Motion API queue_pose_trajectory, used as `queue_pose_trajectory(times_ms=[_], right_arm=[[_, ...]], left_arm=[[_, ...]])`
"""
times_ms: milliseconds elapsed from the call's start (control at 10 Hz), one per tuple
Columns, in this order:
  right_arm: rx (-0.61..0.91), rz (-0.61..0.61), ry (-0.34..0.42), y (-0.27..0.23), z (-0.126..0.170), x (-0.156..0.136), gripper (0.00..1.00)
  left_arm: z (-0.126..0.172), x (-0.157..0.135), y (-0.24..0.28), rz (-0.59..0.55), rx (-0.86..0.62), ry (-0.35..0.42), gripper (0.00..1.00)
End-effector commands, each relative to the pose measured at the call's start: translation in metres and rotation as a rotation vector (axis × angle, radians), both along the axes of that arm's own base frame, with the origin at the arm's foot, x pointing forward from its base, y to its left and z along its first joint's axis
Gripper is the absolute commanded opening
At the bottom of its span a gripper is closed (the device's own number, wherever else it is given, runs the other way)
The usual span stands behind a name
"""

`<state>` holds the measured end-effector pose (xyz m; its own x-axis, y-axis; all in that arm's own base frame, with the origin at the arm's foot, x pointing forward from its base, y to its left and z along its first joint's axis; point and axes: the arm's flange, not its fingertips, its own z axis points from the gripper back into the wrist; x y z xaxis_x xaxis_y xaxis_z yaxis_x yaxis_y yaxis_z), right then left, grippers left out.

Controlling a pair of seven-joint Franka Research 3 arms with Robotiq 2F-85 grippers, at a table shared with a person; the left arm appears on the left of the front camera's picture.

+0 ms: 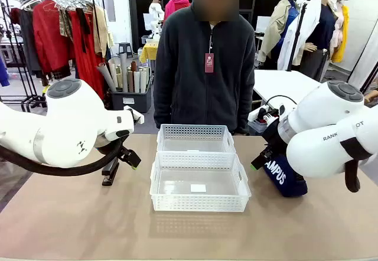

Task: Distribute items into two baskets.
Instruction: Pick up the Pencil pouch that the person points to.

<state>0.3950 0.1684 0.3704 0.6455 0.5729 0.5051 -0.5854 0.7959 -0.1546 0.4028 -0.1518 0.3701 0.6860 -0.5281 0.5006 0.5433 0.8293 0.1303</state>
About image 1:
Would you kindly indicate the yellow hanging garment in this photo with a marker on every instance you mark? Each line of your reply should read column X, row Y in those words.
column 342, row 36

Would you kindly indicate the beige hanging garment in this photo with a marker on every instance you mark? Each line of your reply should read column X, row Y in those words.
column 102, row 30

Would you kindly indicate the brown paper roll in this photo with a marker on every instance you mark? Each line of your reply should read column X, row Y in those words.
column 134, row 66

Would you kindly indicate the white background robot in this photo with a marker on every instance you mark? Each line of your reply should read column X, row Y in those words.
column 155, row 30

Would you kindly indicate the grey storage bin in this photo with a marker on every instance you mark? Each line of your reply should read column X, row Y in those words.
column 131, row 101

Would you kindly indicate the white hanging shirt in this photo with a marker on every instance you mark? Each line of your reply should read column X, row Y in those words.
column 310, row 22

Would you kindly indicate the clear plastic storage box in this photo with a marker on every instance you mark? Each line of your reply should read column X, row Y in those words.
column 254, row 125

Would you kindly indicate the black clothes rack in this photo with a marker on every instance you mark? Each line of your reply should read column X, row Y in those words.
column 29, row 100

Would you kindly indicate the white work table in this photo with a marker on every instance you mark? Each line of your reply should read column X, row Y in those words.
column 280, row 84

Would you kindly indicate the grey stool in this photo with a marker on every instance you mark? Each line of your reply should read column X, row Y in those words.
column 124, row 50

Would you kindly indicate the yellow tablecloth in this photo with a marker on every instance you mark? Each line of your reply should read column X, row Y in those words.
column 147, row 52

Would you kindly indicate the long red dress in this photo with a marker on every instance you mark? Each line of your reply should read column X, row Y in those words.
column 87, row 66

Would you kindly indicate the black stapler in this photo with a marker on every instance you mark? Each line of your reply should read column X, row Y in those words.
column 110, row 172

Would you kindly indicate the patterned hanging scarf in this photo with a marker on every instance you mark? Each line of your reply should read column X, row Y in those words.
column 65, row 24

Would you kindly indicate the navy campus zipper pouch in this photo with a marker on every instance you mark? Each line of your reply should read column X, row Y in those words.
column 292, row 184

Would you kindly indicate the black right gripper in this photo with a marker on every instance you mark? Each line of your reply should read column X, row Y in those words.
column 274, row 140

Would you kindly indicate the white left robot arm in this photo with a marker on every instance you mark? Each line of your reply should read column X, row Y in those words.
column 68, row 119

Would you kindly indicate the white paper roll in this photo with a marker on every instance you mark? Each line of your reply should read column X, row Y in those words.
column 136, row 82
column 143, row 81

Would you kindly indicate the yellow green cloth pile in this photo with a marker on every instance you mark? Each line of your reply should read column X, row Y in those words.
column 46, row 89

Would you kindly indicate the blue garment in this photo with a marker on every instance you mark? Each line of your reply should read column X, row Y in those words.
column 3, row 72

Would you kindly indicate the grey leaning paper roll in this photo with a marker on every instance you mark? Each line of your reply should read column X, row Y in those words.
column 106, row 78

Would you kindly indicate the cream paper roll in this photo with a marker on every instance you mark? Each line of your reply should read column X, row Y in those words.
column 113, row 69

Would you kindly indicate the red item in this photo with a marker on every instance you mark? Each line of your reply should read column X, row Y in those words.
column 261, row 121

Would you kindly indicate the tall grey tube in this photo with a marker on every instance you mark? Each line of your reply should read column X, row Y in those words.
column 123, row 72

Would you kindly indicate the bare mannequin body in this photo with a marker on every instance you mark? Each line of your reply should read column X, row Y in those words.
column 371, row 97

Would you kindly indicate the white perforated plastic basket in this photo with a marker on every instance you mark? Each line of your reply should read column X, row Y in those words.
column 195, row 131
column 198, row 203

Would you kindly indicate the person in pink hood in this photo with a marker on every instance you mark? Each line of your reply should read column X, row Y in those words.
column 177, row 4

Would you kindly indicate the dark grey hanging garment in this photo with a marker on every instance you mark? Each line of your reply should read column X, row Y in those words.
column 29, row 42

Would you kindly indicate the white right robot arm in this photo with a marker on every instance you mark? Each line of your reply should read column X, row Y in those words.
column 325, row 119

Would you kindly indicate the person in white top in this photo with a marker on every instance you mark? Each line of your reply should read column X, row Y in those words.
column 155, row 10

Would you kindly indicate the taupe paper roll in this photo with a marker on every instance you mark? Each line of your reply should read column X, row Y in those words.
column 130, row 81

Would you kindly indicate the mannequin in beige coat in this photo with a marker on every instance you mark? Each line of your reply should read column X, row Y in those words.
column 274, row 30

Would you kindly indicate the mannequin in navy top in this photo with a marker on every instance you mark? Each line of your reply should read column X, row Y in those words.
column 325, row 27

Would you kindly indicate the person in dark fleece jacket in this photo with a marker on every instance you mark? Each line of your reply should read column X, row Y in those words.
column 192, row 81

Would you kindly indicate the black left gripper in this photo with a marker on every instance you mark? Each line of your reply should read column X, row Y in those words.
column 124, row 153

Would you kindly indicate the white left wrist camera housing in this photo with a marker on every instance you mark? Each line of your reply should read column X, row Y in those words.
column 136, row 114

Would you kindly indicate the black tripod pole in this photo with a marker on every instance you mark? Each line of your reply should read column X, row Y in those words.
column 299, row 36

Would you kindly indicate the maroon hang tag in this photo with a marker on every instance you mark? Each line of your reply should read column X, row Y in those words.
column 209, row 63

